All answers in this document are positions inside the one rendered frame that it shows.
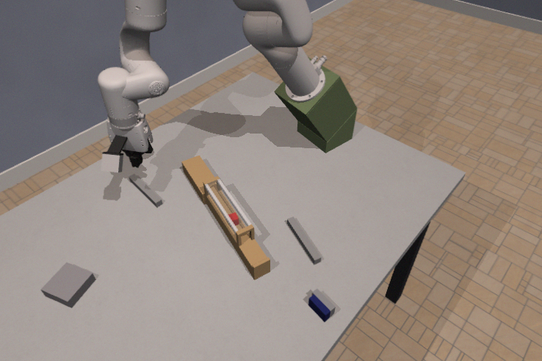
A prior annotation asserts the grey square stick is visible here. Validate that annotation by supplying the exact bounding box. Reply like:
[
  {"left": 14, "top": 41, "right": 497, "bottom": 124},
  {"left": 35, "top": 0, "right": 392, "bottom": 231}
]
[
  {"left": 129, "top": 174, "right": 163, "bottom": 208},
  {"left": 287, "top": 217, "right": 321, "bottom": 265}
]

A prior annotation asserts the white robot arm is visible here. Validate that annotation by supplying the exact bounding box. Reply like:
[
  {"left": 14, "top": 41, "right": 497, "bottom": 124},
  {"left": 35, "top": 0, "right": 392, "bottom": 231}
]
[{"left": 98, "top": 0, "right": 327, "bottom": 172}]

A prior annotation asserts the dark blue stepped bar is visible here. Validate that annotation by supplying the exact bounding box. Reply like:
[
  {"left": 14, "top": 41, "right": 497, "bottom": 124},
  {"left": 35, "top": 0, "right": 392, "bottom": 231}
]
[{"left": 308, "top": 289, "right": 336, "bottom": 322}]

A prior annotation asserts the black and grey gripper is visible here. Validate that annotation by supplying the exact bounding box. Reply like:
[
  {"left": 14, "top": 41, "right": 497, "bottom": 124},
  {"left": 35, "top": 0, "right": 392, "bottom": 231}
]
[{"left": 107, "top": 118, "right": 153, "bottom": 167}]

